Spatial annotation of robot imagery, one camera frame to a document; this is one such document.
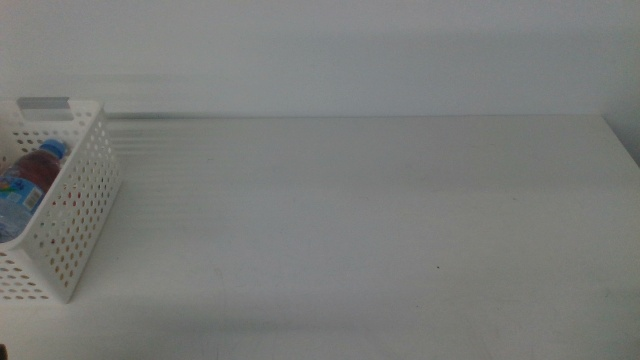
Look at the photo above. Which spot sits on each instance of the white perforated plastic basket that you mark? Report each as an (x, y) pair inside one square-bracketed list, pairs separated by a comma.
[(75, 225)]

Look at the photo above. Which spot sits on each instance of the clear water bottle blue cap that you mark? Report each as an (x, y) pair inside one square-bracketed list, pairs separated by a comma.
[(22, 200)]

